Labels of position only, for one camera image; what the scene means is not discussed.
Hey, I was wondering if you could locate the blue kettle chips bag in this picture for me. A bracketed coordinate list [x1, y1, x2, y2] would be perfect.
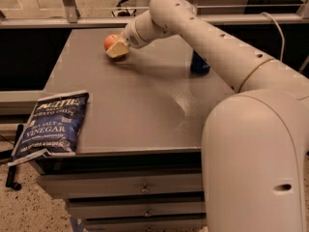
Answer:
[8, 91, 89, 166]

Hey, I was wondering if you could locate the middle grey drawer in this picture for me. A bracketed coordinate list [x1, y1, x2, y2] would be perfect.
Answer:
[67, 197, 206, 219]

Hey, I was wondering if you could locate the blue pepsi can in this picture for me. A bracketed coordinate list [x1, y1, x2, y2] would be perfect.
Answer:
[190, 51, 211, 76]

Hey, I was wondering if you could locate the top grey drawer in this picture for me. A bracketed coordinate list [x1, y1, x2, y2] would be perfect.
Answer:
[37, 169, 203, 199]

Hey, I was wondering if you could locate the red apple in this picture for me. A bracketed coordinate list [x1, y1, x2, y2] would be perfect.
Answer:
[103, 34, 119, 50]

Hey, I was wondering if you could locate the bottom grey drawer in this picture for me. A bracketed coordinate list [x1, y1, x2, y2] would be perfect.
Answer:
[84, 214, 207, 232]

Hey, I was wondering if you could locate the grey metal railing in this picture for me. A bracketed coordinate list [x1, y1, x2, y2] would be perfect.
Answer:
[0, 0, 309, 29]

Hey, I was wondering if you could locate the black stand leg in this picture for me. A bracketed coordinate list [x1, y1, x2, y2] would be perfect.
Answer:
[0, 124, 25, 191]

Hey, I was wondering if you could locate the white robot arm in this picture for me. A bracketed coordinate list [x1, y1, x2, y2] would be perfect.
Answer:
[104, 0, 309, 232]

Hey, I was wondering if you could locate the grey drawer cabinet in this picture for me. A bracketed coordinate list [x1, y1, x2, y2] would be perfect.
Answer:
[29, 27, 236, 232]

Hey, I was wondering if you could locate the black office chair base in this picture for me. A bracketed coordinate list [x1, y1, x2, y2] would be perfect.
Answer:
[111, 0, 150, 17]

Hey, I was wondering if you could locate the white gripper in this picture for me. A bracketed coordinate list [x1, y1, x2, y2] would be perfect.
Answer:
[105, 11, 168, 59]

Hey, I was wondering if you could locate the white cable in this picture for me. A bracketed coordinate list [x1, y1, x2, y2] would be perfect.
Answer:
[260, 12, 286, 62]

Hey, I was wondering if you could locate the grey drawer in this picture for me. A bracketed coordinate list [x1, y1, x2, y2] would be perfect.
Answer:
[37, 169, 203, 199]
[67, 197, 206, 219]
[84, 214, 207, 232]

